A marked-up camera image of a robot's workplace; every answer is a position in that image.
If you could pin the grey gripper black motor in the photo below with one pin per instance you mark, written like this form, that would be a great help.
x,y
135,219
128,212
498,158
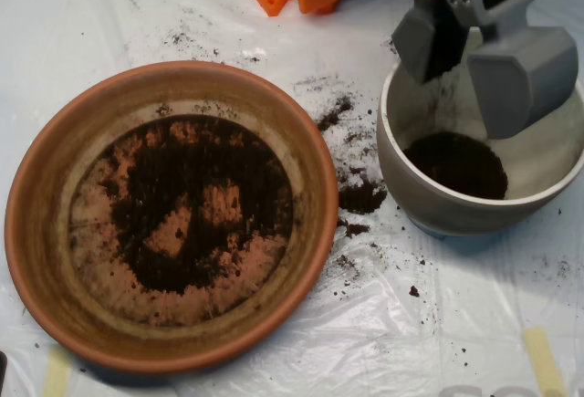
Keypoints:
x,y
520,82

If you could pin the white ceramic pot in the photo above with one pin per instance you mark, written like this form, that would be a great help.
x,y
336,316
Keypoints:
x,y
433,214

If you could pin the large spilled soil pile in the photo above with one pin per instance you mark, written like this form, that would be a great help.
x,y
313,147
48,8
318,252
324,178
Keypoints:
x,y
360,198

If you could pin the clear plastic sheet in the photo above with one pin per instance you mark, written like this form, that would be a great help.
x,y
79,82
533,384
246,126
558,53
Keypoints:
x,y
410,347

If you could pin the dark object at edge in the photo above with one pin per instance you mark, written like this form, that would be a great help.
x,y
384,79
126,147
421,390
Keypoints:
x,y
3,367

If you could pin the terracotta saucer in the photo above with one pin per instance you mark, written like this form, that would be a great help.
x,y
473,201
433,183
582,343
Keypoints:
x,y
45,242

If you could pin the small spilled soil clump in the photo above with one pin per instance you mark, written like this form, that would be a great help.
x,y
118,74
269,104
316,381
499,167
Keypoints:
x,y
355,229

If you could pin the beige masking tape strip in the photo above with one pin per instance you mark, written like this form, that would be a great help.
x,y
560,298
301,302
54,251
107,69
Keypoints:
x,y
57,374
543,360

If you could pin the tiny spilled soil crumb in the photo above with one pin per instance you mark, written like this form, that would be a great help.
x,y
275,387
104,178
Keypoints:
x,y
414,291

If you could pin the elongated spilled soil clump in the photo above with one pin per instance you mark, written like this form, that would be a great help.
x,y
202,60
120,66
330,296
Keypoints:
x,y
329,119

